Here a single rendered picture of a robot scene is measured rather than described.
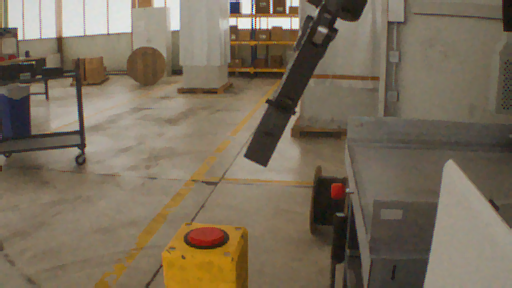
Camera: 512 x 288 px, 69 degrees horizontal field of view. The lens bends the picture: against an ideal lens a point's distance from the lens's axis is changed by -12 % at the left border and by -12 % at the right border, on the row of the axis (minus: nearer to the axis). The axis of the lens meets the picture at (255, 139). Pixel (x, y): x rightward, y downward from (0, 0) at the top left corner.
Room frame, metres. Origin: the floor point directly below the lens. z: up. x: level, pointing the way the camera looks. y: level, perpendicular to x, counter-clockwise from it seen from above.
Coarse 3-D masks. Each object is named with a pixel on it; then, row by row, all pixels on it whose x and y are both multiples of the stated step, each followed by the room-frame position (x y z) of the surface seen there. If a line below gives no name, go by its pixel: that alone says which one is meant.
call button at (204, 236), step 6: (198, 228) 0.42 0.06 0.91; (204, 228) 0.42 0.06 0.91; (210, 228) 0.42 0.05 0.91; (216, 228) 0.42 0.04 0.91; (192, 234) 0.41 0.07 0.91; (198, 234) 0.41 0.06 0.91; (204, 234) 0.41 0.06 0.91; (210, 234) 0.41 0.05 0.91; (216, 234) 0.41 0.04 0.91; (222, 234) 0.41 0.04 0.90; (192, 240) 0.40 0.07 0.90; (198, 240) 0.40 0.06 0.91; (204, 240) 0.40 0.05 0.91; (210, 240) 0.40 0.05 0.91; (216, 240) 0.40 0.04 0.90
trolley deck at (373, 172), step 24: (360, 168) 0.82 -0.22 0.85; (384, 168) 0.82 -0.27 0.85; (408, 168) 0.81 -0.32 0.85; (432, 168) 0.81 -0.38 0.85; (480, 168) 0.80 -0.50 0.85; (504, 168) 0.80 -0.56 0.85; (360, 192) 0.68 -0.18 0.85; (384, 192) 0.68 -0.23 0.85; (408, 192) 0.68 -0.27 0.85; (432, 192) 0.67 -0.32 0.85; (504, 192) 0.66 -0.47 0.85; (360, 216) 0.61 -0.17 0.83; (384, 216) 0.58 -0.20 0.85; (360, 240) 0.58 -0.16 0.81; (384, 264) 0.45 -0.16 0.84; (408, 264) 0.44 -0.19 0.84
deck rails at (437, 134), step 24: (360, 120) 1.02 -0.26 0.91; (384, 120) 1.02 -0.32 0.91; (408, 120) 1.01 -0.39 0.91; (432, 120) 1.00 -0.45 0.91; (360, 144) 1.00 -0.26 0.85; (384, 144) 1.00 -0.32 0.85; (408, 144) 1.00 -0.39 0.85; (432, 144) 0.99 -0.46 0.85; (456, 144) 0.99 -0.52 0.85; (480, 144) 0.97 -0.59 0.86; (504, 144) 0.96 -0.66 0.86; (408, 216) 0.48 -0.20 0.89; (432, 216) 0.47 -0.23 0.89; (504, 216) 0.45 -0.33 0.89; (384, 240) 0.48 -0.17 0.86; (408, 240) 0.48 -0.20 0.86
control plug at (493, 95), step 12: (504, 48) 0.89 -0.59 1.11; (492, 60) 0.93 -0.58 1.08; (504, 60) 0.89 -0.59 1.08; (492, 72) 0.92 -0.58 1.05; (504, 72) 0.89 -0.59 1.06; (492, 84) 0.92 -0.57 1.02; (504, 84) 0.89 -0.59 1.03; (492, 96) 0.91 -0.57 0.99; (504, 96) 0.89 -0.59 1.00; (492, 108) 0.90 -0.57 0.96; (504, 108) 0.88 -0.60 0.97
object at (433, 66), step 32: (384, 0) 1.33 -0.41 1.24; (416, 0) 1.29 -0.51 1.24; (448, 0) 1.24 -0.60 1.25; (480, 0) 1.18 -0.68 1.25; (384, 32) 1.33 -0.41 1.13; (416, 32) 1.30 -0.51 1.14; (448, 32) 1.24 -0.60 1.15; (480, 32) 1.18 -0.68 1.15; (384, 64) 1.33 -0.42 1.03; (416, 64) 1.29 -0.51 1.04; (448, 64) 1.23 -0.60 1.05; (480, 64) 1.17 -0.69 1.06; (384, 96) 1.33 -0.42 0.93; (416, 96) 1.29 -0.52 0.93; (448, 96) 1.23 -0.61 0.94; (480, 96) 1.17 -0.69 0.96
